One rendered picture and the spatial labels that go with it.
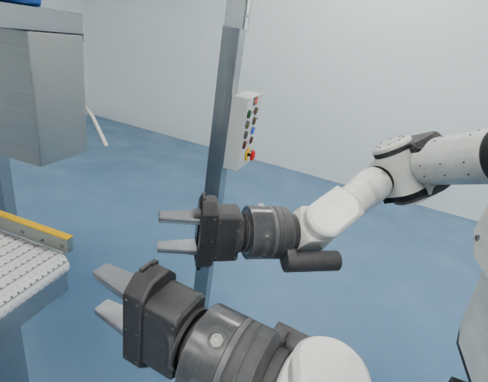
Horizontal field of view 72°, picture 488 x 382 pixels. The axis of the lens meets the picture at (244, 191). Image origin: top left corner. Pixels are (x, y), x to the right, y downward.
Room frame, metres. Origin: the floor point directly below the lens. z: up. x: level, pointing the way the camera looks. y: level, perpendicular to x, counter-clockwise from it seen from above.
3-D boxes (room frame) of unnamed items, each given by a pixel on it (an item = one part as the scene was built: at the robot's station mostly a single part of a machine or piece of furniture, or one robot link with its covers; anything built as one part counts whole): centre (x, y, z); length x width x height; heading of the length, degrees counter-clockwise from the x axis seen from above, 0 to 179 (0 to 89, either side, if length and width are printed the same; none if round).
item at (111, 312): (0.29, 0.12, 0.96); 0.06 x 0.03 x 0.02; 67
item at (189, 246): (0.45, 0.09, 0.96); 0.06 x 0.03 x 0.02; 107
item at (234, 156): (1.22, 0.04, 0.97); 0.17 x 0.06 x 0.26; 165
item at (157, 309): (0.25, 0.04, 0.99); 0.12 x 0.10 x 0.13; 67
